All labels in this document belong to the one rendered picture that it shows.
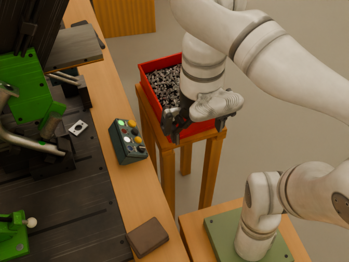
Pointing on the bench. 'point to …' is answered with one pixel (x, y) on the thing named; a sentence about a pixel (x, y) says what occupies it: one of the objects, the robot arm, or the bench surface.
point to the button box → (119, 140)
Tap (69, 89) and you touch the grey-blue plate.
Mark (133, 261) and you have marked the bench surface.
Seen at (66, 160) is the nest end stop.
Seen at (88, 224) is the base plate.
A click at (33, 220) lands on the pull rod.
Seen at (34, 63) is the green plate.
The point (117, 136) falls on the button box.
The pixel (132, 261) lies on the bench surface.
